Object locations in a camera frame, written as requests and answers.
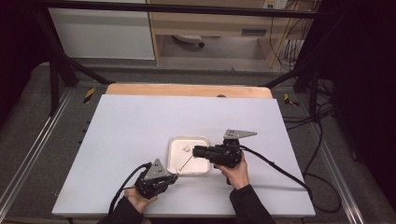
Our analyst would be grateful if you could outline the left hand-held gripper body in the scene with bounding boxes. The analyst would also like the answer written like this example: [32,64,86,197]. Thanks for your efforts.
[134,158,176,200]

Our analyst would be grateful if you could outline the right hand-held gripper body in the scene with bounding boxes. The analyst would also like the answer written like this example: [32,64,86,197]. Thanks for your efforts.
[207,129,258,169]

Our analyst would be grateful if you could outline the square metal tray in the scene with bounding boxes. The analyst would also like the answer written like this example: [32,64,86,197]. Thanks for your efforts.
[166,135,211,176]

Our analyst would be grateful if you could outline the person's left hand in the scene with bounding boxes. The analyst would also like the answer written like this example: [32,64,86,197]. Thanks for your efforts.
[123,186,158,214]

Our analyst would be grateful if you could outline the person's right hand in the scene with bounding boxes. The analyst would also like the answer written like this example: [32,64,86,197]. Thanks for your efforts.
[214,152,250,190]

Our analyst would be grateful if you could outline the wooden table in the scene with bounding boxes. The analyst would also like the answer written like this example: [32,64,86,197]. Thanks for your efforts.
[105,82,274,100]

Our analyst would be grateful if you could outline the chair base with caster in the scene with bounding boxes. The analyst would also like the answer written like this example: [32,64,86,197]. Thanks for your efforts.
[172,34,206,49]

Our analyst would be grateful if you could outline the light wooden desk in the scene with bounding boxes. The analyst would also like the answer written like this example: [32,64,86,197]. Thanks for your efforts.
[146,0,316,68]

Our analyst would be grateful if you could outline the white cabinet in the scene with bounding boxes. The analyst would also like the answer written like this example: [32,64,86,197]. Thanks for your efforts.
[48,7,156,61]

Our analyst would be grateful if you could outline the black curtain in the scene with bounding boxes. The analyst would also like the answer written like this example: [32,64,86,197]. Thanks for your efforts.
[317,0,396,213]
[0,0,52,127]

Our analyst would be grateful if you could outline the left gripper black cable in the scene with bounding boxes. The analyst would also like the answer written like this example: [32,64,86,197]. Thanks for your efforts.
[107,161,153,215]

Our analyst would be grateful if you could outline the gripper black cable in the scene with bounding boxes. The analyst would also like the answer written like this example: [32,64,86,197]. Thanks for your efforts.
[107,161,153,215]
[239,144,343,215]

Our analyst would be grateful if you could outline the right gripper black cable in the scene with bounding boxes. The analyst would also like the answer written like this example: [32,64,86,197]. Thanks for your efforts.
[239,144,343,215]

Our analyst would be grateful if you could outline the black floor cables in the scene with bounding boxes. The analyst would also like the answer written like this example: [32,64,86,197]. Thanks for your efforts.
[281,78,336,133]

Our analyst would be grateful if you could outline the black metal frame stand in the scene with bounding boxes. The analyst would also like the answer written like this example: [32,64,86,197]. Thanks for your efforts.
[33,8,116,117]
[263,60,322,117]

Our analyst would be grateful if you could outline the aluminium floor rail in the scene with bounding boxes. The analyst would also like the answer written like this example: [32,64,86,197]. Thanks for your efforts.
[0,88,75,213]
[311,123,366,224]

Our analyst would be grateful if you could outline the hanging black cables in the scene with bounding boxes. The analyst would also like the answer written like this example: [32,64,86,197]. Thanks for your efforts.
[268,8,313,72]

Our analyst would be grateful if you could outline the black metal frame bar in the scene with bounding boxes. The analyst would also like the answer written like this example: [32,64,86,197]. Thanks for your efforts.
[36,0,321,19]

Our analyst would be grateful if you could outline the white wall socket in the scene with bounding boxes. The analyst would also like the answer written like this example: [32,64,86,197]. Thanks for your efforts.
[262,0,290,10]

